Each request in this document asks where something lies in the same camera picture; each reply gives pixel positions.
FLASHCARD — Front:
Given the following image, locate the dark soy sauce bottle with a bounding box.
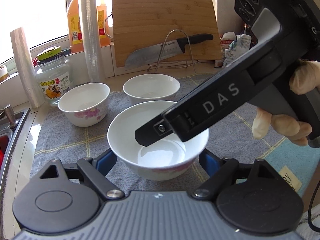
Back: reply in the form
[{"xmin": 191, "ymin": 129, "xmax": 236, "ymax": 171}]
[{"xmin": 244, "ymin": 23, "xmax": 258, "ymax": 48}]

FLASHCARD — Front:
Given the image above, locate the grey checked table mat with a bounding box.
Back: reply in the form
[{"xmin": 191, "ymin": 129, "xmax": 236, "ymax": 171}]
[{"xmin": 29, "ymin": 73, "xmax": 320, "ymax": 198}]

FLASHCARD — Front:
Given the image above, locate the plastic wrap roll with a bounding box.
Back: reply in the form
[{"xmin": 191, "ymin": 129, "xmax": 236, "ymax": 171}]
[
  {"xmin": 10, "ymin": 27, "xmax": 44, "ymax": 109},
  {"xmin": 78, "ymin": 0, "xmax": 105, "ymax": 82}
]

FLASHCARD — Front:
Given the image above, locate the metal wire rack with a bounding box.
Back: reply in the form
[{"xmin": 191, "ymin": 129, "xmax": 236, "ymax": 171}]
[{"xmin": 145, "ymin": 29, "xmax": 207, "ymax": 72}]

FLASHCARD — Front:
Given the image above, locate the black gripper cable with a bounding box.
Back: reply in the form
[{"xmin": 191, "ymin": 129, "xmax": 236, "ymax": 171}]
[{"xmin": 307, "ymin": 192, "xmax": 320, "ymax": 230}]

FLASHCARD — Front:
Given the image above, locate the glass jar green lid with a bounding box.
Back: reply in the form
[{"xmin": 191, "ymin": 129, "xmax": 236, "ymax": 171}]
[{"xmin": 36, "ymin": 46, "xmax": 74, "ymax": 107}]

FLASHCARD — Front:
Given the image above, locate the bamboo cutting board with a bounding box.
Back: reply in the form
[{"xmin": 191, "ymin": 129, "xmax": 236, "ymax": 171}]
[{"xmin": 112, "ymin": 0, "xmax": 221, "ymax": 67}]

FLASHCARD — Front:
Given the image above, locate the santoku knife black handle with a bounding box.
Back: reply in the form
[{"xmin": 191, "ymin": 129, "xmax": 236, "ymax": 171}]
[{"xmin": 124, "ymin": 34, "xmax": 214, "ymax": 70}]

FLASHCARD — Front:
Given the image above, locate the orange oil bottle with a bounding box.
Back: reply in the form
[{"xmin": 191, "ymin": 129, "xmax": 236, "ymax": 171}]
[{"xmin": 67, "ymin": 0, "xmax": 111, "ymax": 53}]

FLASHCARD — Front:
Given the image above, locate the stainless steel sink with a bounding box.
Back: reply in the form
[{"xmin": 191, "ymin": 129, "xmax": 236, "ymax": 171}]
[{"xmin": 0, "ymin": 107, "xmax": 31, "ymax": 176}]

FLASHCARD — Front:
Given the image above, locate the red wash basin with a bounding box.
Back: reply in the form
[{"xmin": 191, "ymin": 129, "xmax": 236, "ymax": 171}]
[{"xmin": 0, "ymin": 135, "xmax": 9, "ymax": 167}]

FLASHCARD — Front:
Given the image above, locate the right gloved hand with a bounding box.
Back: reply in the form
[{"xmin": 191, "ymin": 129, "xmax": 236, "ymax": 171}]
[{"xmin": 249, "ymin": 61, "xmax": 319, "ymax": 148}]

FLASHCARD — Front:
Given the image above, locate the white plastic food bag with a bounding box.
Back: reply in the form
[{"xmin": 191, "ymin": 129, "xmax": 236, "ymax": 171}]
[{"xmin": 220, "ymin": 31, "xmax": 252, "ymax": 67}]

